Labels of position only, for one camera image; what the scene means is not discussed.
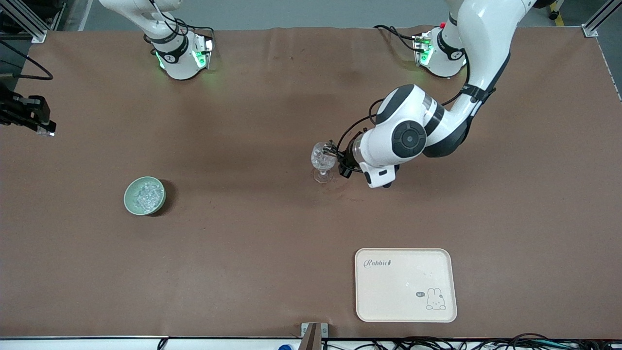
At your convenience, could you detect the brown table cover sheet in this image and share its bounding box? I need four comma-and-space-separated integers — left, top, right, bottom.
0, 25, 622, 339

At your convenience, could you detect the black base cable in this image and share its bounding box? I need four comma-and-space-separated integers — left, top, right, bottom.
373, 24, 421, 52
173, 18, 215, 42

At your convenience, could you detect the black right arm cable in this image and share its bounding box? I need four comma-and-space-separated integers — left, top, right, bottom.
0, 41, 53, 81

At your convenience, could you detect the white table edge rail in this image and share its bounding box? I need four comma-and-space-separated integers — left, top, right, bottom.
0, 336, 302, 350

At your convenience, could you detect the clear stemmed wine glass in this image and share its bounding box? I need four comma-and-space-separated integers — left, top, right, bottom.
311, 141, 337, 184

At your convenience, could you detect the black cable bundle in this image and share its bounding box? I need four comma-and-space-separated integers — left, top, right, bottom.
321, 333, 622, 350

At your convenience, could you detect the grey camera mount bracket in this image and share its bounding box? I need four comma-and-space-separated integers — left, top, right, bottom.
301, 323, 329, 350

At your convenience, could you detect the black left base cable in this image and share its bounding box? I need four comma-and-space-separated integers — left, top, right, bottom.
373, 24, 421, 52

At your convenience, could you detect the cream rabbit print tray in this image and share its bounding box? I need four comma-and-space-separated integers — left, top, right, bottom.
355, 248, 458, 323

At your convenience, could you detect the green ceramic bowl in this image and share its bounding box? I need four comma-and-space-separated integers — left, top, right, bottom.
123, 176, 167, 216

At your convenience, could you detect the black right base cable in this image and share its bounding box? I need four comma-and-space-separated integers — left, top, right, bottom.
173, 18, 215, 42

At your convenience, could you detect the aluminium frame profile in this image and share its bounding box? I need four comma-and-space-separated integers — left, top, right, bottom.
582, 0, 622, 38
0, 0, 47, 43

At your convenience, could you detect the clear ice cubes pile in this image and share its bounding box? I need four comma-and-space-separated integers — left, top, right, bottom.
131, 180, 164, 212

